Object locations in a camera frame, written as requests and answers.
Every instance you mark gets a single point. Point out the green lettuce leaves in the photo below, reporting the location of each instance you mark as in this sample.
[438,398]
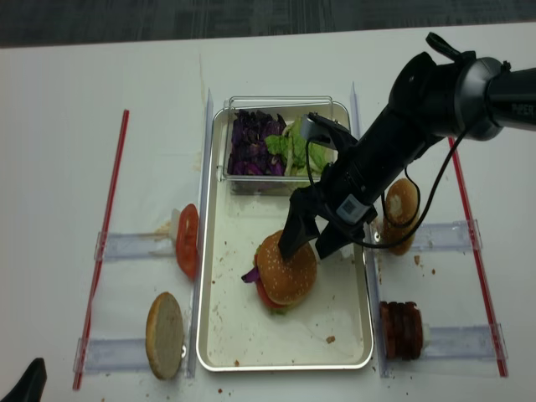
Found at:
[290,147]

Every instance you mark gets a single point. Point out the stack of meat patties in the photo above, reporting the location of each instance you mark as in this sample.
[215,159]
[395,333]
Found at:
[402,329]

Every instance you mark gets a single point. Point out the silver metal tray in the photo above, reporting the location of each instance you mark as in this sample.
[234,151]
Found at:
[331,328]

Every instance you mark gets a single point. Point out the sesame bun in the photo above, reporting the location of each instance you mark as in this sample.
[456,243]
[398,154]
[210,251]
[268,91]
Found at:
[286,282]
[402,210]

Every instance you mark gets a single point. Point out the bottom bun half upright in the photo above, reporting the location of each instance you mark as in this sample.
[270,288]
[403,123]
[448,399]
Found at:
[164,336]

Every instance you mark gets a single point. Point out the purple cabbage leaves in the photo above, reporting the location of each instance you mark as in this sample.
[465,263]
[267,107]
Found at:
[248,152]

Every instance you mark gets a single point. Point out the black object at corner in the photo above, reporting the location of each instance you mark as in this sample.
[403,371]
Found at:
[31,385]

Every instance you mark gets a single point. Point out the tomato slice upright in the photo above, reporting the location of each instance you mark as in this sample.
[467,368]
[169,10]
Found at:
[186,242]

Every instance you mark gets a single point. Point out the clear plastic salad container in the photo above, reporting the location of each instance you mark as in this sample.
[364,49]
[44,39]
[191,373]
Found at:
[290,108]

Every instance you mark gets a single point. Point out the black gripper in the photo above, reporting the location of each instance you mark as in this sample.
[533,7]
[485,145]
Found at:
[344,197]

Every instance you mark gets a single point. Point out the clear rail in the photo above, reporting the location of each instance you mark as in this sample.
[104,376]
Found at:
[464,343]
[95,355]
[459,236]
[117,246]

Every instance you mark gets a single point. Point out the red plastic strip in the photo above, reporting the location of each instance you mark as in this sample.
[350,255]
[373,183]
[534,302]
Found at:
[495,328]
[78,369]

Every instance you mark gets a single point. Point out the white tomato pusher block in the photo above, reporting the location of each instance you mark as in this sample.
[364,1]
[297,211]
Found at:
[173,226]

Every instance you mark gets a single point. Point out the right upper clear rail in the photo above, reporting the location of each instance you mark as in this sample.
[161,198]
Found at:
[459,236]

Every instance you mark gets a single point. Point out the tomato slices on burger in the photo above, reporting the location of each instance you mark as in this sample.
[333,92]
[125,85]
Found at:
[264,297]

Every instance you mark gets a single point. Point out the white patty pusher block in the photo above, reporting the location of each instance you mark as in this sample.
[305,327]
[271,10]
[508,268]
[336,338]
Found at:
[426,336]

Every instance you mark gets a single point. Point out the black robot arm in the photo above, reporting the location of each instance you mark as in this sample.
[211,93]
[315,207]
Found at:
[467,98]

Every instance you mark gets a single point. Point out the left clear long divider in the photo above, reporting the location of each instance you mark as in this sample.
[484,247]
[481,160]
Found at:
[206,162]

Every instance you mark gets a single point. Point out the right lower clear rail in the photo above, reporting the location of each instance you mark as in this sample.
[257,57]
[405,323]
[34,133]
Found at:
[464,343]

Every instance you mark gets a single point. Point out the right red plastic strip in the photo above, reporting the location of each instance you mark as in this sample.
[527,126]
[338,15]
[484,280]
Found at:
[495,328]

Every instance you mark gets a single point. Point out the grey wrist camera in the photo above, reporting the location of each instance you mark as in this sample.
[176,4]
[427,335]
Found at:
[326,133]

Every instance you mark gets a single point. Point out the left upper clear rail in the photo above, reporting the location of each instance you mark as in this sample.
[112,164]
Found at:
[117,246]

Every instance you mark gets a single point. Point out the purple cabbage on burger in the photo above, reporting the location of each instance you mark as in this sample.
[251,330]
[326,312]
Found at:
[252,276]

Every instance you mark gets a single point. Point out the left lower clear rail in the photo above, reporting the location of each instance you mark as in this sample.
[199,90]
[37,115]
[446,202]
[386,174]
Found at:
[95,355]

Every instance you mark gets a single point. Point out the left red plastic strip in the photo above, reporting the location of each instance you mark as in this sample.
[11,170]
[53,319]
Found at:
[78,369]

